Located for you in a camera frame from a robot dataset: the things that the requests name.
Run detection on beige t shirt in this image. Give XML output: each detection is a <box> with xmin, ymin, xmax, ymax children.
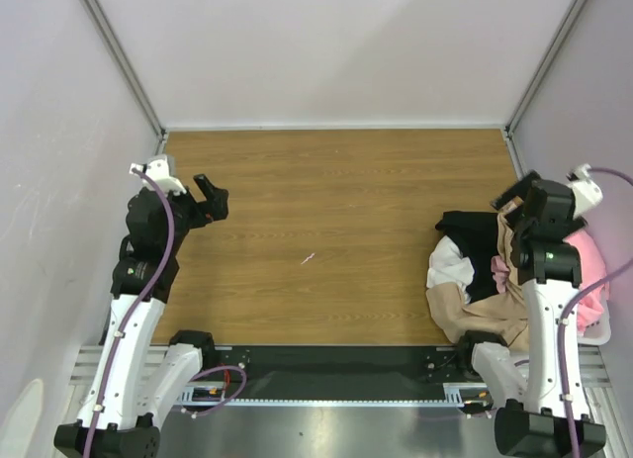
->
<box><xmin>428</xmin><ymin>214</ymin><xmax>529</xmax><ymax>352</ymax></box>

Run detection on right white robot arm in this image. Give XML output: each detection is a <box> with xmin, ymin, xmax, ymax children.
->
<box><xmin>455</xmin><ymin>165</ymin><xmax>606</xmax><ymax>457</ymax></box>

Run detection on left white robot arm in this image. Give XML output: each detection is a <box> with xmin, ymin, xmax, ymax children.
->
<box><xmin>53</xmin><ymin>173</ymin><xmax>228</xmax><ymax>457</ymax></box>

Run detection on black t shirt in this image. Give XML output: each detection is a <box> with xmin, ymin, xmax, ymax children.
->
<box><xmin>426</xmin><ymin>211</ymin><xmax>523</xmax><ymax>307</ymax></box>

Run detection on pink t shirt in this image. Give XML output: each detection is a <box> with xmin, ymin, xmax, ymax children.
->
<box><xmin>491</xmin><ymin>229</ymin><xmax>606</xmax><ymax>333</ymax></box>

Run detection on white t shirt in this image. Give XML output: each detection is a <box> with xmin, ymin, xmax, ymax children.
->
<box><xmin>426</xmin><ymin>235</ymin><xmax>475</xmax><ymax>291</ymax></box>

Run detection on small pink thread scrap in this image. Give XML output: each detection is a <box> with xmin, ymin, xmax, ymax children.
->
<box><xmin>300</xmin><ymin>252</ymin><xmax>316</xmax><ymax>265</ymax></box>

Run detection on white laundry basket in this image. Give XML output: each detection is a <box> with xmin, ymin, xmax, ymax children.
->
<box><xmin>578</xmin><ymin>286</ymin><xmax>611</xmax><ymax>346</ymax></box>

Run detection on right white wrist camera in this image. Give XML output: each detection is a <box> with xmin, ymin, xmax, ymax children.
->
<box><xmin>567</xmin><ymin>164</ymin><xmax>603</xmax><ymax>219</ymax></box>

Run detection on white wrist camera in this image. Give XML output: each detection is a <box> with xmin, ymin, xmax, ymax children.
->
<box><xmin>567</xmin><ymin>164</ymin><xmax>603</xmax><ymax>219</ymax></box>
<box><xmin>130</xmin><ymin>154</ymin><xmax>186</xmax><ymax>195</ymax></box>

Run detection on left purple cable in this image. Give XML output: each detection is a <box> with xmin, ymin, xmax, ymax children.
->
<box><xmin>81</xmin><ymin>169</ymin><xmax>247</xmax><ymax>458</ymax></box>

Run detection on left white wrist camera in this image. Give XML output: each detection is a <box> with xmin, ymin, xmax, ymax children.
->
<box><xmin>130</xmin><ymin>154</ymin><xmax>186</xmax><ymax>195</ymax></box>

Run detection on slotted cable duct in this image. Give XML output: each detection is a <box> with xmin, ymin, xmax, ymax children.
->
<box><xmin>177</xmin><ymin>382</ymin><xmax>496</xmax><ymax>408</ymax></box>

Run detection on right aluminium frame post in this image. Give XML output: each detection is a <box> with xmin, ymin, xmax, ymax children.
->
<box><xmin>505</xmin><ymin>0</ymin><xmax>588</xmax><ymax>137</ymax></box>

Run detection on aluminium frame post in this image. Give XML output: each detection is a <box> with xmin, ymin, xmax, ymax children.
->
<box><xmin>505</xmin><ymin>0</ymin><xmax>588</xmax><ymax>137</ymax></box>
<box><xmin>80</xmin><ymin>0</ymin><xmax>166</xmax><ymax>140</ymax></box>

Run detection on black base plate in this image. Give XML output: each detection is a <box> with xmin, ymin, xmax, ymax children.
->
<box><xmin>217</xmin><ymin>345</ymin><xmax>471</xmax><ymax>398</ymax></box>

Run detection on left aluminium frame post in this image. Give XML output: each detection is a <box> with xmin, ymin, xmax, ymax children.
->
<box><xmin>80</xmin><ymin>0</ymin><xmax>166</xmax><ymax>140</ymax></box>

